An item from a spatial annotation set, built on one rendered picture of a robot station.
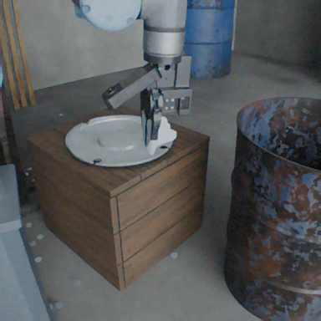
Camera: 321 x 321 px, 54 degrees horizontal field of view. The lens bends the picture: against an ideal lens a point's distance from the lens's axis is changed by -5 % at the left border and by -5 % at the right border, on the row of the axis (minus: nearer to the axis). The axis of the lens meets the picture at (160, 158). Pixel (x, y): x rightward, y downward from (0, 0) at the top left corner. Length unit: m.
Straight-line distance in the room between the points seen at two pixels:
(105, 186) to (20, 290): 0.28
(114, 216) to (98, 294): 0.28
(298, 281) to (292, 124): 0.44
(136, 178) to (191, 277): 0.38
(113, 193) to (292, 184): 0.37
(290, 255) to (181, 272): 0.39
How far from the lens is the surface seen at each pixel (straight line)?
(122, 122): 1.03
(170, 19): 0.58
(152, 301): 0.95
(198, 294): 0.97
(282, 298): 0.85
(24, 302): 0.68
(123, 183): 0.75
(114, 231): 0.80
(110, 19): 0.42
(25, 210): 1.28
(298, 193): 0.64
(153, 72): 0.61
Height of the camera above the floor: 0.77
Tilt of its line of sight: 30 degrees down
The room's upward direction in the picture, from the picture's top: straight up
